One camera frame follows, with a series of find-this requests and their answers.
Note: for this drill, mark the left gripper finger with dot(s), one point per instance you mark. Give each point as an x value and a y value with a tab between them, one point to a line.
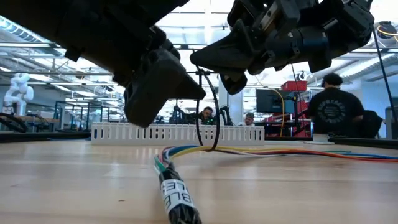
152	90
191	90

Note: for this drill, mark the black background robot arm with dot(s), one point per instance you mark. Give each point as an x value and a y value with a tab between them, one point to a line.
180	116
225	115

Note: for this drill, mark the grey cabinet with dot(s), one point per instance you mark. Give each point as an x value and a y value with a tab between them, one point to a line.
392	123

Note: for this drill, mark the black zip tie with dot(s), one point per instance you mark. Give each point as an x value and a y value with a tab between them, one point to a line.
218	118

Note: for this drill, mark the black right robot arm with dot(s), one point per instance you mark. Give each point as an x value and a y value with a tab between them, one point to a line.
348	25

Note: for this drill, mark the black monitor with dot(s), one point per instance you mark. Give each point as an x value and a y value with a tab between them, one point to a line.
270	101

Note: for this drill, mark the black chair backrest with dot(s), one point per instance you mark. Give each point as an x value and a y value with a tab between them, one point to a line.
373	124

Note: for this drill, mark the person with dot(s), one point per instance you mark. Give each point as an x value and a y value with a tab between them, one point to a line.
248	117
207	113
334	109

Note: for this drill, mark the black background gantry frame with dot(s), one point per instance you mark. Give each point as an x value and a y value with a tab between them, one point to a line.
177	107

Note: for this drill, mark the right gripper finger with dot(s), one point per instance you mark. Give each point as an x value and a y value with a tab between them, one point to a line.
233	84
227	56

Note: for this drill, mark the black aluminium table frame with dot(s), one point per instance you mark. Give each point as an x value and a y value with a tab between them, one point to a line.
357	141

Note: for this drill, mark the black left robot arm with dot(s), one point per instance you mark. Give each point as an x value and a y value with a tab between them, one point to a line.
46	18

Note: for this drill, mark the white building column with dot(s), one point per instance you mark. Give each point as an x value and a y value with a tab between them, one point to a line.
237	109

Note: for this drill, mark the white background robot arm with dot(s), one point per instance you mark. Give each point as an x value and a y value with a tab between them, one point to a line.
18	91

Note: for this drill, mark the red storage bin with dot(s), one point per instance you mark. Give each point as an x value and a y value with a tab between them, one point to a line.
303	107
293	85

